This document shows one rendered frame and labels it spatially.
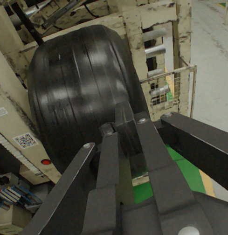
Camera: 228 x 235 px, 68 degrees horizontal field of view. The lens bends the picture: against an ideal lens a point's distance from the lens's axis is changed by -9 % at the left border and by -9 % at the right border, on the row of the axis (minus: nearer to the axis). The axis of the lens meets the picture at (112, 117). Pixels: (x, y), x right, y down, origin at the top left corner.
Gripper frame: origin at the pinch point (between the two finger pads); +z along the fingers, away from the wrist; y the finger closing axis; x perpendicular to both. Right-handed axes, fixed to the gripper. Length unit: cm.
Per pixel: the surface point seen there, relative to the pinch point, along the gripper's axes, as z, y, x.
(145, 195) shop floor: 113, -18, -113
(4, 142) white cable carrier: 43, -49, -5
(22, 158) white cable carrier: 48, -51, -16
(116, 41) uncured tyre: 36.7, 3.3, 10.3
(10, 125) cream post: 38, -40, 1
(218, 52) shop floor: 284, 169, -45
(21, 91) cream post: 44, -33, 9
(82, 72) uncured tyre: 28.7, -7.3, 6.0
